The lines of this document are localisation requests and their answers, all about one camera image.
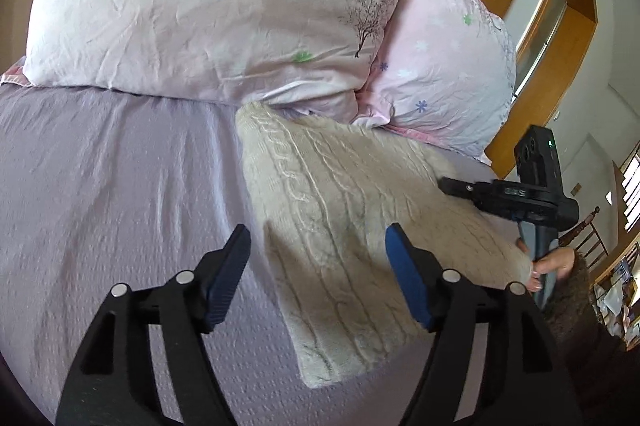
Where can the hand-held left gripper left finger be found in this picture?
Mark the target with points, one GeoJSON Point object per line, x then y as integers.
{"type": "Point", "coordinates": [227, 273]}

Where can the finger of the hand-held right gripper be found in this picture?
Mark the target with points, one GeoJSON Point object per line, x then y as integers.
{"type": "Point", "coordinates": [457, 187]}

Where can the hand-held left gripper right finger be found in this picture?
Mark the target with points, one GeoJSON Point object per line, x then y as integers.
{"type": "Point", "coordinates": [407, 268]}

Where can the person's right forearm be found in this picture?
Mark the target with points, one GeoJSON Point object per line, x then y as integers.
{"type": "Point", "coordinates": [575, 306]}

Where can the person's right hand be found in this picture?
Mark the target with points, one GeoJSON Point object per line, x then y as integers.
{"type": "Point", "coordinates": [550, 263]}

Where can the wooden chair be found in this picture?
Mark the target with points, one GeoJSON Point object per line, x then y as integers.
{"type": "Point", "coordinates": [585, 231]}

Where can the lavender bed sheet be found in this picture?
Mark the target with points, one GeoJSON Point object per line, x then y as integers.
{"type": "Point", "coordinates": [125, 216]}

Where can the cluttered wooden table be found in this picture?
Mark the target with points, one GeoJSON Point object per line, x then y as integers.
{"type": "Point", "coordinates": [616, 286]}

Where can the small floral pink pillow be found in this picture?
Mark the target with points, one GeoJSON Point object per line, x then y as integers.
{"type": "Point", "coordinates": [440, 56]}

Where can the large floral pink pillow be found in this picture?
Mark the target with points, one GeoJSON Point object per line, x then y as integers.
{"type": "Point", "coordinates": [210, 1]}

